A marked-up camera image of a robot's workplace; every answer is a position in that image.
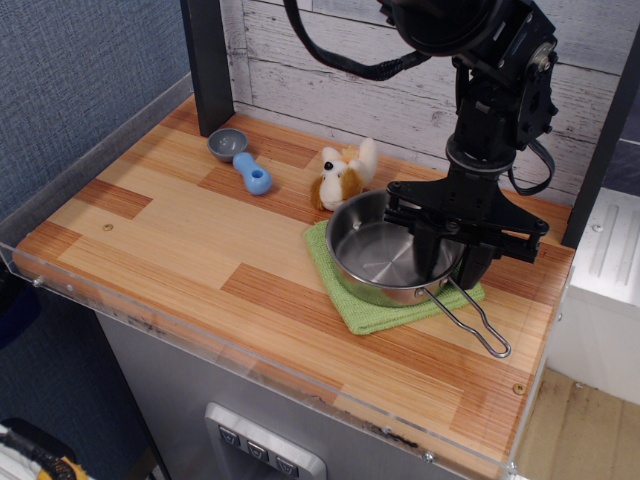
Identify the white aluminium side block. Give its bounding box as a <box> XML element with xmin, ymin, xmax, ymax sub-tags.
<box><xmin>547</xmin><ymin>188</ymin><xmax>639</xmax><ymax>404</ymax></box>

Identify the dark vertical post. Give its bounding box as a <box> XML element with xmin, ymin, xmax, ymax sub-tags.
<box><xmin>180</xmin><ymin>0</ymin><xmax>235</xmax><ymax>137</ymax></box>
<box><xmin>561</xmin><ymin>32</ymin><xmax>639</xmax><ymax>249</ymax></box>

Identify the grey cabinet front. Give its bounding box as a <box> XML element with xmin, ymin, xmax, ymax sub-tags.
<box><xmin>98</xmin><ymin>315</ymin><xmax>456</xmax><ymax>479</ymax></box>

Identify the blue and grey scoop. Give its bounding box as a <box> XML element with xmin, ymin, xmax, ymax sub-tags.
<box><xmin>207</xmin><ymin>128</ymin><xmax>272</xmax><ymax>196</ymax></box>

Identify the white brown plush dog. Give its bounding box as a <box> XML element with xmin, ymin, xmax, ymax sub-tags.
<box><xmin>310</xmin><ymin>138</ymin><xmax>379</xmax><ymax>211</ymax></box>

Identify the clear acrylic table guard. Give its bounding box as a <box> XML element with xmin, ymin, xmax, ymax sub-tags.
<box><xmin>3</xmin><ymin>230</ymin><xmax>574</xmax><ymax>479</ymax></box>

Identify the silver dispenser panel with buttons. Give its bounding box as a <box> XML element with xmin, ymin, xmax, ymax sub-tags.
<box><xmin>204</xmin><ymin>402</ymin><xmax>327</xmax><ymax>479</ymax></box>

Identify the dark right vertical post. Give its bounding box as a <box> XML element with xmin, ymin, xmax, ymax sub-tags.
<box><xmin>561</xmin><ymin>32</ymin><xmax>639</xmax><ymax>249</ymax></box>

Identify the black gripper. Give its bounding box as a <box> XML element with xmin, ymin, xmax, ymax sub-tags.
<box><xmin>384</xmin><ymin>165</ymin><xmax>549</xmax><ymax>290</ymax></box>

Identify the stainless steel pot with handle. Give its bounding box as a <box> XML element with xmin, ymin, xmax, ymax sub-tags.
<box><xmin>326</xmin><ymin>190</ymin><xmax>511</xmax><ymax>358</ymax></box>

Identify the dark left vertical post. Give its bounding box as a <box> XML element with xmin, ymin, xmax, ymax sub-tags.
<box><xmin>180</xmin><ymin>0</ymin><xmax>235</xmax><ymax>137</ymax></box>

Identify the green folded towel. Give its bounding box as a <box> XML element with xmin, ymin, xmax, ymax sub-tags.
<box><xmin>305</xmin><ymin>219</ymin><xmax>486</xmax><ymax>337</ymax></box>

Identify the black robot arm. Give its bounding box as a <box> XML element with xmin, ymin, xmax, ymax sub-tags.
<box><xmin>285</xmin><ymin>1</ymin><xmax>557</xmax><ymax>289</ymax></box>

